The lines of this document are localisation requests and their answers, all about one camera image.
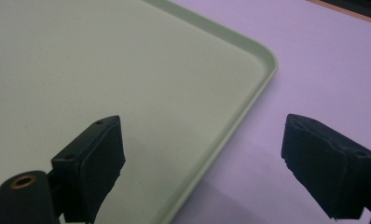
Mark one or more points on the light green tray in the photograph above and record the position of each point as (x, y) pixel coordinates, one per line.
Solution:
(112, 62)

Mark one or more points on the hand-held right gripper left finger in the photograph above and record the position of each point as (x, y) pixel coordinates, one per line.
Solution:
(93, 161)

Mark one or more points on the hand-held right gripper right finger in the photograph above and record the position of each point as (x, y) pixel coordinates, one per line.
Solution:
(326, 168)

